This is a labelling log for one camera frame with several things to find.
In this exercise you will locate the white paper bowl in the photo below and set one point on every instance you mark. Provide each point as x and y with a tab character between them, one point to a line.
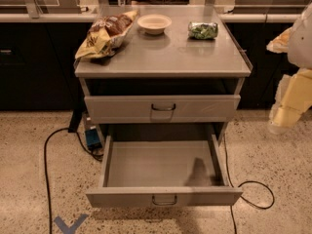
154	24

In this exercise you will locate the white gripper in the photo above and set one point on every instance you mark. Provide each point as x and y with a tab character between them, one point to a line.
301	46

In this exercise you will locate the black counter cabinets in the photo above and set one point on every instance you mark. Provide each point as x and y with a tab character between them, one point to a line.
36	64

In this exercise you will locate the grey drawer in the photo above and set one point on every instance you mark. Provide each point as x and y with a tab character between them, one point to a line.
161	109
162	174

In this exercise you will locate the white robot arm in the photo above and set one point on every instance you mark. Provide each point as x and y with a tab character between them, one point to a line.
294	93

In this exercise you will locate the blue power box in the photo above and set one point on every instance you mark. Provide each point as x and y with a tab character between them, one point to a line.
91	133

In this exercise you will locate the yellow brown chip bag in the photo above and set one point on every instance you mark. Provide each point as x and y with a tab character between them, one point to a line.
105	35

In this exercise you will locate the grey top drawer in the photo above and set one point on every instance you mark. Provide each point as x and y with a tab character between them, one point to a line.
161	109

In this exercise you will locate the green snack bag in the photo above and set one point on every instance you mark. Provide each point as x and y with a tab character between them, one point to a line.
203	30

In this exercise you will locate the grey metal drawer cabinet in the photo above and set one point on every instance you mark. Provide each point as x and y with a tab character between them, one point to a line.
170	64

